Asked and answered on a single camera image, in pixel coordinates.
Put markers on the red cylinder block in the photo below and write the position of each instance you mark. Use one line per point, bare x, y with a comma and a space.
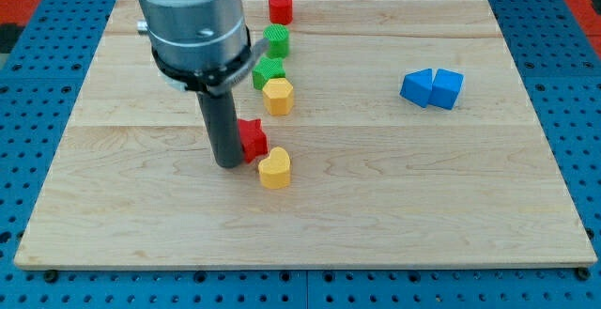
281, 11

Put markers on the light wooden board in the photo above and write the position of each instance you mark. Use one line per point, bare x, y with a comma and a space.
377, 182

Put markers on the red star block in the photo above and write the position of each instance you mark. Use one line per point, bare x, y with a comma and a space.
253, 140

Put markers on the blue triangular prism block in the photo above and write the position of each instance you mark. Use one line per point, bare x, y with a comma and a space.
417, 87

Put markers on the green cylinder block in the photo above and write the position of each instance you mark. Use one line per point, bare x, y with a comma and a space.
278, 37

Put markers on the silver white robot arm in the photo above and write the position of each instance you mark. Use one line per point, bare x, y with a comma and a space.
204, 47

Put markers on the green star block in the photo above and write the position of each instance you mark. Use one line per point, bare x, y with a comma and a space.
266, 69

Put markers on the yellow hexagon block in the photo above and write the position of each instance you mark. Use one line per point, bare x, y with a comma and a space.
278, 96

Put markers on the blue cube block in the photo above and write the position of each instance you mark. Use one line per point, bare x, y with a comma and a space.
446, 88

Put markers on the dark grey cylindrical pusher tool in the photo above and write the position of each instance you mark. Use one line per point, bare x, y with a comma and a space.
220, 118

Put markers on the yellow heart block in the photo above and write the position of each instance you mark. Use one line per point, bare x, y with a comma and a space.
275, 170

